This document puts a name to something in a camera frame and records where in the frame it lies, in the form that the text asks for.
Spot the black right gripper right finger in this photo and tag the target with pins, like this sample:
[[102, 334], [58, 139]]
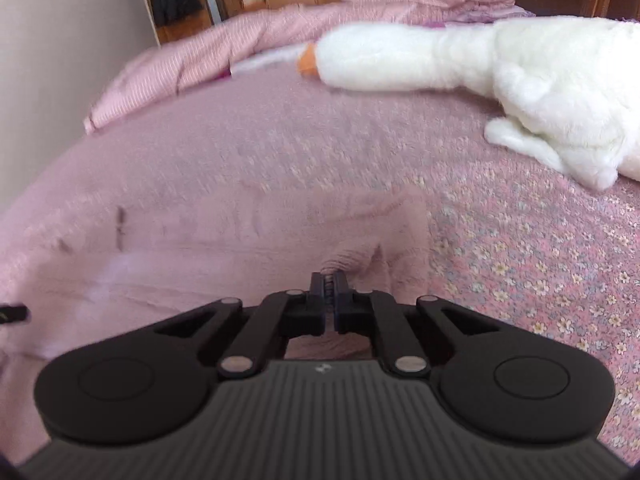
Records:
[[407, 339]]

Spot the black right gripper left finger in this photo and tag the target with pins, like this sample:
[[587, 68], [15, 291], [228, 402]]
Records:
[[239, 341]]

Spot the pink knitted sweater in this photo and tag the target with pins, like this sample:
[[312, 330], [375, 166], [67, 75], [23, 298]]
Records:
[[134, 267]]

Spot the pink floral bed sheet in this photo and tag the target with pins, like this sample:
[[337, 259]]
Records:
[[510, 237]]

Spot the white and magenta cloth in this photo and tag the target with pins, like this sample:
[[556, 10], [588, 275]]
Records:
[[288, 55]]

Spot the white plush goose toy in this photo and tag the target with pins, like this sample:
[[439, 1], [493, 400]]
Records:
[[568, 86]]

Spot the pink checked duvet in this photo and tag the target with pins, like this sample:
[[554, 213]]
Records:
[[164, 72]]

